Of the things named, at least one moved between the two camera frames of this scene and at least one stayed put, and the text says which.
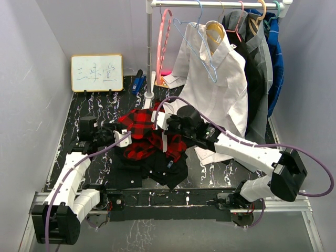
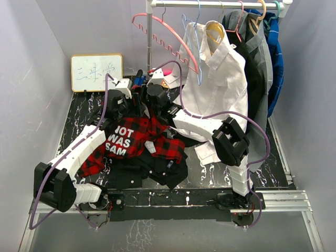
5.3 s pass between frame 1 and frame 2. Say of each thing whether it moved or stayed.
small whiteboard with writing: stayed
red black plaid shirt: moved
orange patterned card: stayed
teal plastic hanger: stayed
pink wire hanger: stayed
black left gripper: moved
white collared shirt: stayed
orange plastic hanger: stayed
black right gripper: moved
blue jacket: stayed
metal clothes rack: stayed
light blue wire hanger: moved
